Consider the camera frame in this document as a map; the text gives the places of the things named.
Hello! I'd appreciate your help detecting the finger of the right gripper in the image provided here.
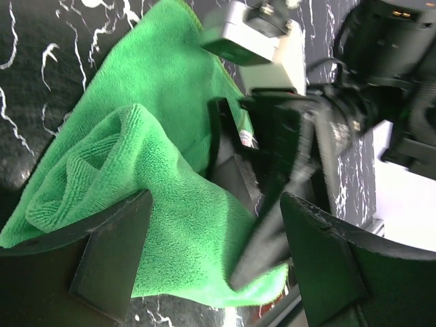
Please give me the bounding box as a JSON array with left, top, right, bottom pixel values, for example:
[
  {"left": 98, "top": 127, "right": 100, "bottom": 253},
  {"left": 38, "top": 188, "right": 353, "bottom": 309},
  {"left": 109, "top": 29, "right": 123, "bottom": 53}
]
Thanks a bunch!
[
  {"left": 206, "top": 97, "right": 255, "bottom": 214},
  {"left": 228, "top": 177, "right": 307, "bottom": 292}
]

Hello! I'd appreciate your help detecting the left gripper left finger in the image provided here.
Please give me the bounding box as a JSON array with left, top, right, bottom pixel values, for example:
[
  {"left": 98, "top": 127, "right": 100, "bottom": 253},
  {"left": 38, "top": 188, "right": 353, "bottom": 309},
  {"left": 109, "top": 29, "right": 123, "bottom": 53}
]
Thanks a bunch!
[{"left": 1, "top": 191, "right": 153, "bottom": 326}]

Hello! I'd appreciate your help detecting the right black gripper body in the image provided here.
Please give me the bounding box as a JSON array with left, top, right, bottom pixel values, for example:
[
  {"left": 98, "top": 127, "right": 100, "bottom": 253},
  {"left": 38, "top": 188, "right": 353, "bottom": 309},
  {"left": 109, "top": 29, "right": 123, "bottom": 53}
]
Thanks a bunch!
[{"left": 239, "top": 85, "right": 378, "bottom": 211}]

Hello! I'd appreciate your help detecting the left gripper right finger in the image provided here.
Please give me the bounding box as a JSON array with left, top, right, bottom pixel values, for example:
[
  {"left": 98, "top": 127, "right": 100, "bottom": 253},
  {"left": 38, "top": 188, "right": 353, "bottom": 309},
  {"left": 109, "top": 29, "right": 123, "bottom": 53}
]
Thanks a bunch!
[{"left": 280, "top": 193, "right": 435, "bottom": 326}]

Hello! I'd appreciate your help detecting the green towel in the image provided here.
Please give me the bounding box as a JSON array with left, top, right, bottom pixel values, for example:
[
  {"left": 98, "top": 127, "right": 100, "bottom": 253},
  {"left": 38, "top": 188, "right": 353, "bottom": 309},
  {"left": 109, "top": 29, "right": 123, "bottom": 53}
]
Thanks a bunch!
[{"left": 1, "top": 1, "right": 287, "bottom": 308}]

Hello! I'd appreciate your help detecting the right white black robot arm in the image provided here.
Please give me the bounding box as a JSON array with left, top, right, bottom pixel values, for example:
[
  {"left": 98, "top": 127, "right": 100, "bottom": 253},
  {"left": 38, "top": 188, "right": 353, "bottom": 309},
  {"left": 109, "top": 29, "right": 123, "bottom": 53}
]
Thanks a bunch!
[{"left": 200, "top": 1, "right": 435, "bottom": 290}]

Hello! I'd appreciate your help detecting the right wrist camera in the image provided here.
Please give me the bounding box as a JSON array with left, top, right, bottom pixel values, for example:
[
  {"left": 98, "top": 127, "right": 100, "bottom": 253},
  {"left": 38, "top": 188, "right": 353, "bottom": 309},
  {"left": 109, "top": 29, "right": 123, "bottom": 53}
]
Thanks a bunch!
[{"left": 200, "top": 1, "right": 307, "bottom": 95}]

